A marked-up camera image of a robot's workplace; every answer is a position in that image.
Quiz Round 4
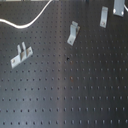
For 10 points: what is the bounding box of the middle metal cable clip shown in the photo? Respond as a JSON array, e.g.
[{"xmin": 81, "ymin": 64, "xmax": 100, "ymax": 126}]
[{"xmin": 67, "ymin": 21, "xmax": 80, "ymax": 45}]

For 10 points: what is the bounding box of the metal cable clip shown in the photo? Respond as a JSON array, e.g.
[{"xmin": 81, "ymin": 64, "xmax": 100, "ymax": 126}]
[
  {"xmin": 100, "ymin": 6, "xmax": 108, "ymax": 28},
  {"xmin": 10, "ymin": 43, "xmax": 33, "ymax": 68},
  {"xmin": 67, "ymin": 21, "xmax": 80, "ymax": 45}
]

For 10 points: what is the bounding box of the left metal cable clip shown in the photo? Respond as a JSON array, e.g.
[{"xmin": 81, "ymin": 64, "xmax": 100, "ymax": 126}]
[{"xmin": 10, "ymin": 43, "xmax": 33, "ymax": 68}]

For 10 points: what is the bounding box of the white cable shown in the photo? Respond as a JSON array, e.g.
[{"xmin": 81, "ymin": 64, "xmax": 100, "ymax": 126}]
[{"xmin": 0, "ymin": 0, "xmax": 54, "ymax": 30}]

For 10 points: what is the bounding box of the right metal cable clip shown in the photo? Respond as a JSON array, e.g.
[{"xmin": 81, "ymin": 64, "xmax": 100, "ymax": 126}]
[{"xmin": 100, "ymin": 6, "xmax": 108, "ymax": 28}]

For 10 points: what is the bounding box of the metal bracket top right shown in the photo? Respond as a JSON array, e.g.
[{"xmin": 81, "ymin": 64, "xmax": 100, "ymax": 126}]
[{"xmin": 113, "ymin": 0, "xmax": 125, "ymax": 16}]

